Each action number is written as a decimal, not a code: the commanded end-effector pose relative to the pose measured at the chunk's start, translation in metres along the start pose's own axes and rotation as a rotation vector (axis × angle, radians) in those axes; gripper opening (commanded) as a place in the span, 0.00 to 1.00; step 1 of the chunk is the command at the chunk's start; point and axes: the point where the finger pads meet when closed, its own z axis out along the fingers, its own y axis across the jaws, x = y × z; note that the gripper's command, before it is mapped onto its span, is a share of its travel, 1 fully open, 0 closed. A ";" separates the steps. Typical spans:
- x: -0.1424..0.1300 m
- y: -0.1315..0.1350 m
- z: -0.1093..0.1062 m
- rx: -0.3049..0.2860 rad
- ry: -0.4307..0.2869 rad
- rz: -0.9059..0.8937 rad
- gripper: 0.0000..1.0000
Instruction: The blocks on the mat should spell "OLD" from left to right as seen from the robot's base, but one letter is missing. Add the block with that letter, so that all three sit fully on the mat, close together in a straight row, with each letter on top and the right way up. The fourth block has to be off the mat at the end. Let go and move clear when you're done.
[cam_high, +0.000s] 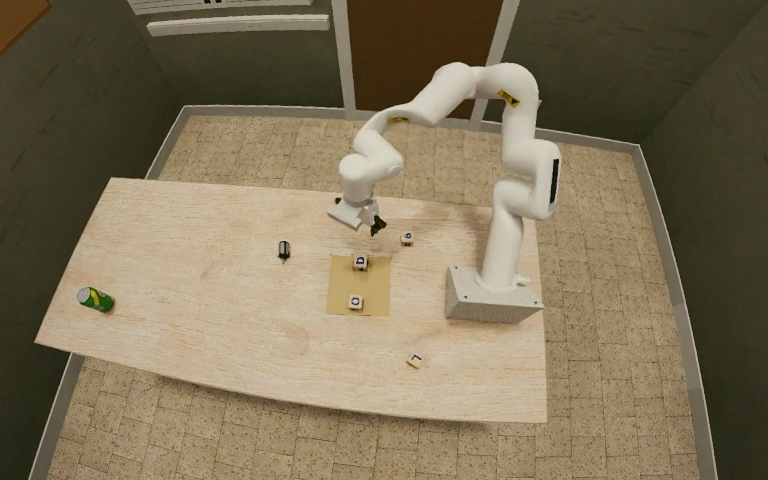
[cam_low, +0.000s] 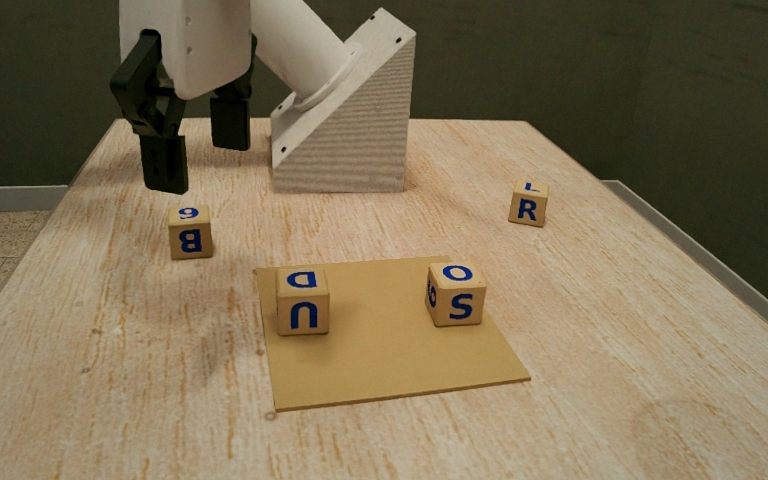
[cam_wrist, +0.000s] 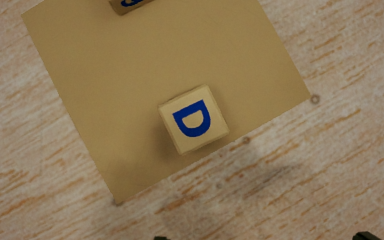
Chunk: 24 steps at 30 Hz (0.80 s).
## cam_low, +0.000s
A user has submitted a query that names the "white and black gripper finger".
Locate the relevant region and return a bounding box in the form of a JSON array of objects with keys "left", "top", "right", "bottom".
[
  {"left": 110, "top": 29, "right": 189, "bottom": 195},
  {"left": 210, "top": 33, "right": 257, "bottom": 151}
]

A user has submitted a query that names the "tan cardboard mat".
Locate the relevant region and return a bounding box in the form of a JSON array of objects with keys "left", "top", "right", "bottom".
[{"left": 256, "top": 255, "right": 531, "bottom": 413}]

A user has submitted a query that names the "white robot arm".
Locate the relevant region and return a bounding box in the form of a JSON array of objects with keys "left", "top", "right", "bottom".
[{"left": 250, "top": 0, "right": 363, "bottom": 112}]

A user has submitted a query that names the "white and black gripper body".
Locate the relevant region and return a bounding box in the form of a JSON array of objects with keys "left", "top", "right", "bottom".
[{"left": 119, "top": 0, "right": 252, "bottom": 100}]

